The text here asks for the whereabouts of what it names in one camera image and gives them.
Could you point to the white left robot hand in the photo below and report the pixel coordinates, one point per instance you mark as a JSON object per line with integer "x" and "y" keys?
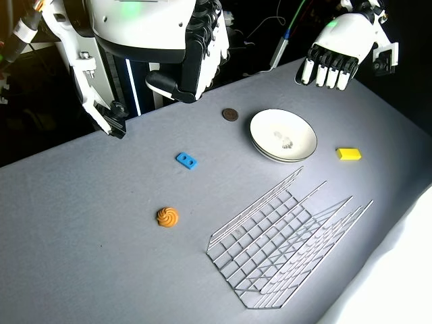
{"x": 347, "y": 37}

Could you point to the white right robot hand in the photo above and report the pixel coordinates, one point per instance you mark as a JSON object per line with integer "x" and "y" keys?
{"x": 141, "y": 33}

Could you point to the white plate with dark rim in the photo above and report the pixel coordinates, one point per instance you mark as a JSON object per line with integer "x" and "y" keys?
{"x": 283, "y": 133}
{"x": 270, "y": 156}

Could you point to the white robot column with light strip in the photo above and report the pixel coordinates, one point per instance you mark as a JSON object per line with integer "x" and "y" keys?
{"x": 133, "y": 87}

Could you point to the white gadgets in background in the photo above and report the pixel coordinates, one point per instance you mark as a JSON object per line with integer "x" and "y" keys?
{"x": 227, "y": 18}

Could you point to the yellow rectangular block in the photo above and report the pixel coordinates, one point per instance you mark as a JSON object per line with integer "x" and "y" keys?
{"x": 349, "y": 154}

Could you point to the brown round cookie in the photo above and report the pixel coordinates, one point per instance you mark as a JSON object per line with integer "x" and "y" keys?
{"x": 230, "y": 114}

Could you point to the blue block with two holes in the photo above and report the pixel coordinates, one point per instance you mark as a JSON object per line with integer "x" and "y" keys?
{"x": 186, "y": 160}

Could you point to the orange swirl cookie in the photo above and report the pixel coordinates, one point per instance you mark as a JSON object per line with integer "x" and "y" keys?
{"x": 167, "y": 217}

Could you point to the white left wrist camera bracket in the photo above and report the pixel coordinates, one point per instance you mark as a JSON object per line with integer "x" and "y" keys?
{"x": 384, "y": 50}

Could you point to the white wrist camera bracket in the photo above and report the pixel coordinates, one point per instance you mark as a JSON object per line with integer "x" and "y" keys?
{"x": 87, "y": 77}
{"x": 384, "y": 50}

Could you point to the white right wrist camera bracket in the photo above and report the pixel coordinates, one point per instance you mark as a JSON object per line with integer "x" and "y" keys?
{"x": 87, "y": 77}

